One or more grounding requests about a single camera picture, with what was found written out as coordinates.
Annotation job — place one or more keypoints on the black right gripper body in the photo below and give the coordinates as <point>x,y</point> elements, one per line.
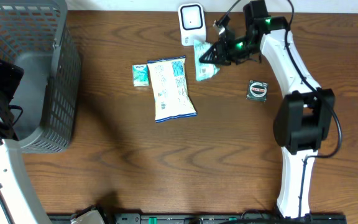
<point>234,48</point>

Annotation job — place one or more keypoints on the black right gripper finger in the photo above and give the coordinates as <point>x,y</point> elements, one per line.
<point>214,58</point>
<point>214,50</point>

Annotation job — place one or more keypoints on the teal wet wipe packet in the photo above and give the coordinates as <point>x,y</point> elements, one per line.
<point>204,71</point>

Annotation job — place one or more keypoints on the large white snack bag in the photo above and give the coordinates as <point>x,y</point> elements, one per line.
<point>170,90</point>

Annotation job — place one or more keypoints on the dark green round-label packet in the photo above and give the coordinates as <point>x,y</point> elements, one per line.
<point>257,91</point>

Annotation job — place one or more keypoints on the teal kleenex tissue pack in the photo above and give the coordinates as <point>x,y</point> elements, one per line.
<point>140,75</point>

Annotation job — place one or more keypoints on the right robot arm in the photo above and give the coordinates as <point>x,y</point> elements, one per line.
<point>306,111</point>

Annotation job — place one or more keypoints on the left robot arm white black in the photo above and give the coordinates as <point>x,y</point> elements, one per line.
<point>18,201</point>

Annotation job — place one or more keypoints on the dark grey plastic basket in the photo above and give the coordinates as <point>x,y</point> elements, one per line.
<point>34,36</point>

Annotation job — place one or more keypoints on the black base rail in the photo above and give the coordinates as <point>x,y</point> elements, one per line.
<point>135,218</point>

